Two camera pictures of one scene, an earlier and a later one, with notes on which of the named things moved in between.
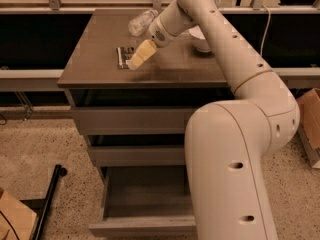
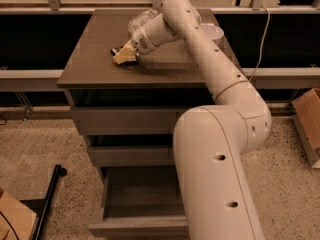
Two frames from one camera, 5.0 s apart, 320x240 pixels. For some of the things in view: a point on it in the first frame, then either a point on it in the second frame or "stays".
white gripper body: x=157 y=34 -> x=144 y=44
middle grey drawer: x=138 y=156 stays
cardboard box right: x=309 y=126 stays
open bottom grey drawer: x=145 y=201 stays
